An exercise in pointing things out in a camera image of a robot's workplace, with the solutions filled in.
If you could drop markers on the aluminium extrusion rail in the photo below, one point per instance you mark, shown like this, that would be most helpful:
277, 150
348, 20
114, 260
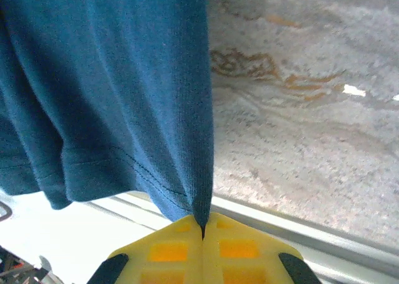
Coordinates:
343, 256

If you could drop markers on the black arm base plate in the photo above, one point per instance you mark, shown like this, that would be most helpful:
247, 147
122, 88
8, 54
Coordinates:
18, 268

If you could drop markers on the navy blue t-shirt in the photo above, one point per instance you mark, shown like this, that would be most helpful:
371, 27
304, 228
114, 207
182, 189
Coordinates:
109, 94

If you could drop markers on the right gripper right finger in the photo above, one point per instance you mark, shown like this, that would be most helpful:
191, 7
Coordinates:
218, 231

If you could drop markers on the small white scrap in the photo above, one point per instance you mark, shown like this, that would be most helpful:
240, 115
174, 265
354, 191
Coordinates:
353, 90

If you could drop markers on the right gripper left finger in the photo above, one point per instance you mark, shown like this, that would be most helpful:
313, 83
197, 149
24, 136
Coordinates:
187, 234

